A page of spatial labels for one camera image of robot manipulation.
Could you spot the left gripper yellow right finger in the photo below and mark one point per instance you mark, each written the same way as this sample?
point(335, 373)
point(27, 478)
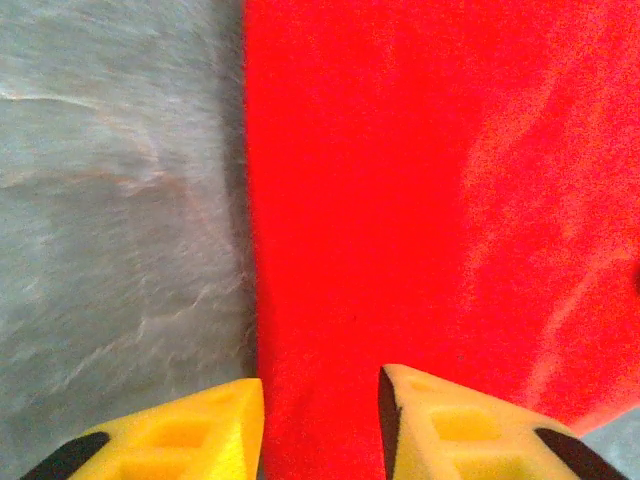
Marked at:
point(450, 440)

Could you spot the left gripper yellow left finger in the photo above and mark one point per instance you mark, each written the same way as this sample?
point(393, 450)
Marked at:
point(200, 440)

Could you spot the red t-shirt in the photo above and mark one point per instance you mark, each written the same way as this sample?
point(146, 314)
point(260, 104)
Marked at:
point(400, 200)

